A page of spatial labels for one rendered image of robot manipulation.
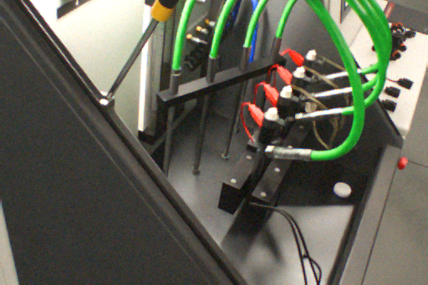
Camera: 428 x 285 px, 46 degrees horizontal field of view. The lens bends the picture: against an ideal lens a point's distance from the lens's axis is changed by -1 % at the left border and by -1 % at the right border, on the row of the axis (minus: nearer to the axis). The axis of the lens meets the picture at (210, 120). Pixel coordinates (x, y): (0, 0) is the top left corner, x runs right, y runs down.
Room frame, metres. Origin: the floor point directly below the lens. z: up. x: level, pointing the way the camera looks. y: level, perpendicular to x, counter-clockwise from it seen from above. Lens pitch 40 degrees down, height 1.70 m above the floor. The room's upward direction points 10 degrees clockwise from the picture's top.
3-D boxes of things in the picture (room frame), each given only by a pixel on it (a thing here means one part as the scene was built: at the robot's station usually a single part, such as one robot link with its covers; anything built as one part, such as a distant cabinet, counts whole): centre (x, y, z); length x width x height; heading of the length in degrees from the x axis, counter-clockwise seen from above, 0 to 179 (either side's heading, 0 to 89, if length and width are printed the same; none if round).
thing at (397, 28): (1.35, -0.50, 1.01); 0.23 x 0.11 x 0.06; 160
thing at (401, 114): (1.32, -0.49, 0.97); 0.70 x 0.22 x 0.03; 160
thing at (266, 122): (0.71, -0.12, 1.03); 0.05 x 0.03 x 0.21; 70
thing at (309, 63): (0.94, -0.20, 1.03); 0.05 x 0.03 x 0.21; 70
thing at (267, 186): (0.83, -0.15, 0.91); 0.34 x 0.10 x 0.15; 160
